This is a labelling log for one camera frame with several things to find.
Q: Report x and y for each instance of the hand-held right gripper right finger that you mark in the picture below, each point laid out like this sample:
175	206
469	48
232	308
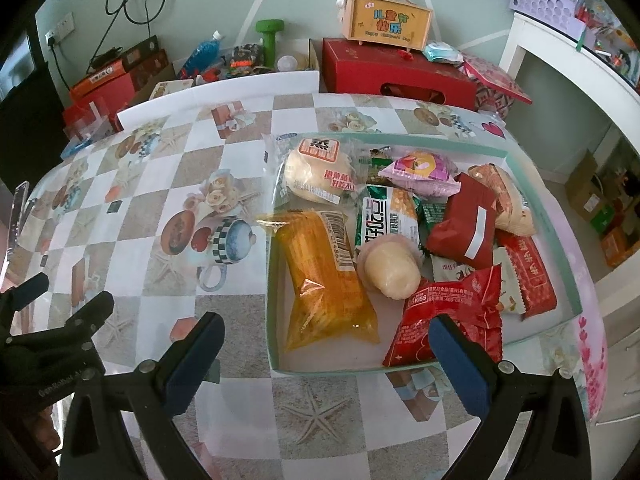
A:
460	365

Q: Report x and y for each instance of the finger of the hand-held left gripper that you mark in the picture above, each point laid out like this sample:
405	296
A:
95	310
30	287

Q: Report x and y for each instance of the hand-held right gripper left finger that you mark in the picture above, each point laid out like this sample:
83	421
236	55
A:
195	360

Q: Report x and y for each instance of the red crinkled snack packet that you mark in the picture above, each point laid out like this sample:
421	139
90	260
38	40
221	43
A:
440	305

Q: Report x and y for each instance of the red patterned packet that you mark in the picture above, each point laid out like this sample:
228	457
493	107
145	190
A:
530	275

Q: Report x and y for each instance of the pale jelly cup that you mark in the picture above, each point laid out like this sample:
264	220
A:
390	270

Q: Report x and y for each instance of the mint green box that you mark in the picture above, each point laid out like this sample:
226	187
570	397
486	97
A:
330	358

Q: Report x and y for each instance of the dark red snack packet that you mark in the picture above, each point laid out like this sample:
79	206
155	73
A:
460	220

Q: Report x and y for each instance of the yellow biscuit pack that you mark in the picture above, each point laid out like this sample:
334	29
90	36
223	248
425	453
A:
320	280

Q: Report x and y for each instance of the green snack packet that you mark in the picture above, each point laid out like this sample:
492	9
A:
432	212

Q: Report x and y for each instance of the white and green packet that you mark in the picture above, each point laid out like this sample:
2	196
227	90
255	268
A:
385	220

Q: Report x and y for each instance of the pink snack packet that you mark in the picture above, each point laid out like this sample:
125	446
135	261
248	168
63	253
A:
420	167

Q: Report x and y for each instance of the steamed cake clear packet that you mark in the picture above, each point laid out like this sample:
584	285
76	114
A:
312	170

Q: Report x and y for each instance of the person's left hand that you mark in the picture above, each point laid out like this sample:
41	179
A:
47	432

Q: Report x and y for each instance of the black smartphone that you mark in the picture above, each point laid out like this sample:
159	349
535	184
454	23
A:
15	230

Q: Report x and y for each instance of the white calligraphy snack packet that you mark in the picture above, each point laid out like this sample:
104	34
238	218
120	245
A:
450	270

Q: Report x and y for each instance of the pink floral tablecloth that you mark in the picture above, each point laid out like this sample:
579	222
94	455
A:
592	360

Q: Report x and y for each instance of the blue plastic tray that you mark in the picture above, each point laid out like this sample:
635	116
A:
75	149

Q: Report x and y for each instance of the beige cake clear packet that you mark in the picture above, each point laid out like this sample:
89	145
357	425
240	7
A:
510	205

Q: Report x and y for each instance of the clear plastic container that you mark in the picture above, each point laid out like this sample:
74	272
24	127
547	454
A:
87	120

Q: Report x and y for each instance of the orange carton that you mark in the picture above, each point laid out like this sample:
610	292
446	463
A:
620	247

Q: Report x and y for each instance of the green paper bag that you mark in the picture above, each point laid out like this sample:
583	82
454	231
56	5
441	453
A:
605	217

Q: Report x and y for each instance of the small green cartoon packet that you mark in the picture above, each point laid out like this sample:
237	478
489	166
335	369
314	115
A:
380	165

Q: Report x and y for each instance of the brown cardboard box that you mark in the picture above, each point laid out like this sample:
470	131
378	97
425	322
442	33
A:
585	185

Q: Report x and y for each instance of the orange flat box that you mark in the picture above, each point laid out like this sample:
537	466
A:
100	75

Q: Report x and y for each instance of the printed card box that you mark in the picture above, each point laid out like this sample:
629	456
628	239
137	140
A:
170	90

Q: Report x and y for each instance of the stack of red orange boxes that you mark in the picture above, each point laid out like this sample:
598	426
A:
145	72

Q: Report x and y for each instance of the black power adapter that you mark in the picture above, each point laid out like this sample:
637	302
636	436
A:
105	56

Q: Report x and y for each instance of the blue liquid bottle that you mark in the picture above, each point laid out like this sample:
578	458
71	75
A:
200	55

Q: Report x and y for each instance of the pink patterned gift box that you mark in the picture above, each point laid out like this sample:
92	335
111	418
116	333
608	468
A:
492	80

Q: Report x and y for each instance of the toy brick pile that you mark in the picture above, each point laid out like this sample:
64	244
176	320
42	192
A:
240	60

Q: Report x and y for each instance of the white shelf unit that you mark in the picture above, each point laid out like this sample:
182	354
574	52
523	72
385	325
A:
560	75

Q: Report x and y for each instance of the red gift box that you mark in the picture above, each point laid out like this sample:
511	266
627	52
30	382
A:
360	70

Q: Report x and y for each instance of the clear plastic ball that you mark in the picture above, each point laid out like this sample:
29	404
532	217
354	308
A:
288	62

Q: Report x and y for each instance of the blue wipes packet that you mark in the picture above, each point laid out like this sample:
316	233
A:
442	53

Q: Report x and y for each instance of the green dumbbell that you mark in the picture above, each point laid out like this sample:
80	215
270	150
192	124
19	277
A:
270	42

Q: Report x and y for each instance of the wall socket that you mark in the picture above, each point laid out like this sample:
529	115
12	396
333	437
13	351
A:
60	33

